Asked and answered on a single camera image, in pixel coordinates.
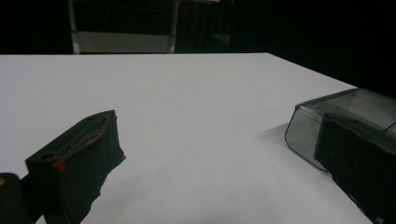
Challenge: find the grey transparent compartment box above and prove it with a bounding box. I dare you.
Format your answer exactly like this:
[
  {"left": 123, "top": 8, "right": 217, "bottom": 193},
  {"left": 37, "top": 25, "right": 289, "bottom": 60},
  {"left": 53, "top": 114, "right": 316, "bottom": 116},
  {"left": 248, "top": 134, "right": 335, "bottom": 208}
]
[{"left": 284, "top": 88, "right": 396, "bottom": 173}]

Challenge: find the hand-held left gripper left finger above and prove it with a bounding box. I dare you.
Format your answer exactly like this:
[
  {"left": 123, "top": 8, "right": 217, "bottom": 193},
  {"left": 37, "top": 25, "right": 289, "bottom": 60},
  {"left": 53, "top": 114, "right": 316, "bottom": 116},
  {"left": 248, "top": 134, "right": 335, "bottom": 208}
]
[{"left": 25, "top": 109, "right": 126, "bottom": 224}]

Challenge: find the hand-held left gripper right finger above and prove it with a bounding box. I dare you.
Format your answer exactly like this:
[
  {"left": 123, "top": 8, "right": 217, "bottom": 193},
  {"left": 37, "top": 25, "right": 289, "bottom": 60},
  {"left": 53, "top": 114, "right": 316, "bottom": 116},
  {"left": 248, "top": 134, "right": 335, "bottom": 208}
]
[{"left": 314, "top": 112, "right": 396, "bottom": 224}]

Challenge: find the white table mat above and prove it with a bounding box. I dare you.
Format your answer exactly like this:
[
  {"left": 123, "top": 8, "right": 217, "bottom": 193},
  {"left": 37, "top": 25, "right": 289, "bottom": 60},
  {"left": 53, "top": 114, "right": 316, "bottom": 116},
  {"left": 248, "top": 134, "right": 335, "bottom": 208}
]
[{"left": 0, "top": 52, "right": 372, "bottom": 224}]

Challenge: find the white metal desk frame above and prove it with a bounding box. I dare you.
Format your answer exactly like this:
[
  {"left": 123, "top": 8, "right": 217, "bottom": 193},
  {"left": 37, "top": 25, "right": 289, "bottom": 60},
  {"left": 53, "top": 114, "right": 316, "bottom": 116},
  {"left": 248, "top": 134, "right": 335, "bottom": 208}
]
[{"left": 67, "top": 0, "right": 180, "bottom": 55}]

